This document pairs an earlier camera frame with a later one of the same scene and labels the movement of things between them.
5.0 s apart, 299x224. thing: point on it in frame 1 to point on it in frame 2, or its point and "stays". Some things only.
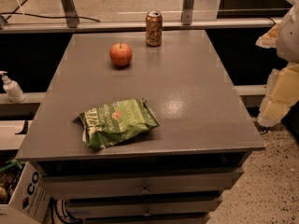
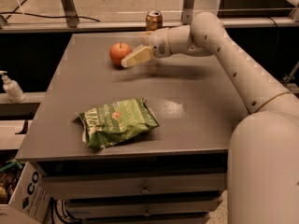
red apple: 121,54 stays
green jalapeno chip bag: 108,123 stays
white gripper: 290,37 to 159,43
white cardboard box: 29,201 stays
